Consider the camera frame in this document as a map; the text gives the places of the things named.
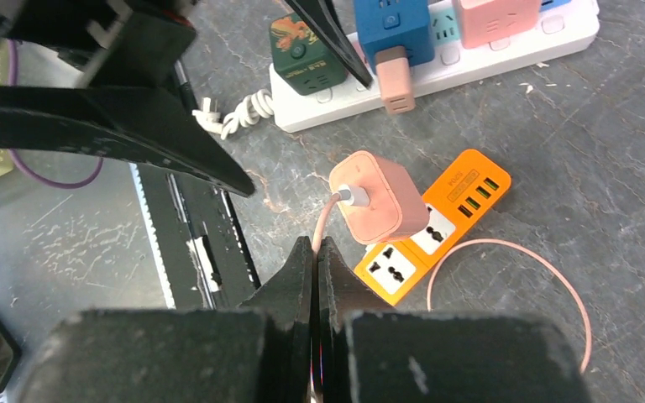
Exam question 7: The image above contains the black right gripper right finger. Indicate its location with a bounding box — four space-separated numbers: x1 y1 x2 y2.
317 238 591 402

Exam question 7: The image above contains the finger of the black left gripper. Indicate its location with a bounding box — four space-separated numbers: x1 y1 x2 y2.
286 0 374 89

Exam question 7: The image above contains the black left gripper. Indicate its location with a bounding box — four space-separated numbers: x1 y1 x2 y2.
0 1 255 196

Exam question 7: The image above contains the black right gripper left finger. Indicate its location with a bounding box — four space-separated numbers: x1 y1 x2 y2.
19 237 313 402

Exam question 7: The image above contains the dark green socket cube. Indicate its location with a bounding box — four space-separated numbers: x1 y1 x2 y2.
269 13 348 96

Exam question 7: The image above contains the blue cube socket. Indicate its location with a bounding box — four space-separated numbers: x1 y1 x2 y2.
353 0 435 71

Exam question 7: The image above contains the small mauve cube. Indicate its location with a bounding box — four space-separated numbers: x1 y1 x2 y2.
375 46 416 114

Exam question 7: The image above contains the white multicolour power strip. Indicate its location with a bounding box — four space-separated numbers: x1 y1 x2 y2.
270 1 600 133

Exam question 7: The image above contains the small pink charger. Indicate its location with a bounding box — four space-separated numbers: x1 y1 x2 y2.
328 150 429 245

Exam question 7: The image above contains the pink cube socket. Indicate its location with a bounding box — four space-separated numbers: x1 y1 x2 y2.
453 0 541 49

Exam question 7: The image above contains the orange power strip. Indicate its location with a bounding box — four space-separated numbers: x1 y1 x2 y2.
354 149 511 306

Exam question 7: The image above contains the white strip plug cable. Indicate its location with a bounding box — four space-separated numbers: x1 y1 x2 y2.
191 88 275 141

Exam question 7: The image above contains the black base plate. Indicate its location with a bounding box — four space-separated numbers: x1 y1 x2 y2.
131 165 261 310

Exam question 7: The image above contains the thin pink cable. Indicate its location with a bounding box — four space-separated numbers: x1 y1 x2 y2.
310 191 595 374

